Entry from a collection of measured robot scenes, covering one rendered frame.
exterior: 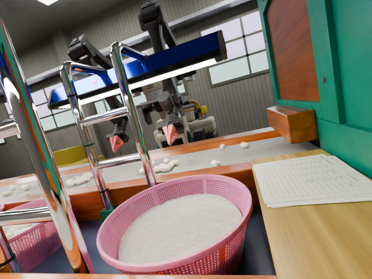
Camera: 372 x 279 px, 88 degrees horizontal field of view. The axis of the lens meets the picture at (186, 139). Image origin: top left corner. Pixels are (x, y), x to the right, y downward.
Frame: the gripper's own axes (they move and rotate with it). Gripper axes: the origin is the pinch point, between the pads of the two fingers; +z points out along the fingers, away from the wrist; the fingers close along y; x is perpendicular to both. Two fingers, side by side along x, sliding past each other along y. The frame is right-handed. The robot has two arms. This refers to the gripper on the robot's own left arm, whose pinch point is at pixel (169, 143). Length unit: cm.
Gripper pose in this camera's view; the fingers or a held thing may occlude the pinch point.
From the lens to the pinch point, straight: 76.3
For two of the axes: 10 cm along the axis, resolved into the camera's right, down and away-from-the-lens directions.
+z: -0.1, 7.9, -6.2
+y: 9.4, -2.0, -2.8
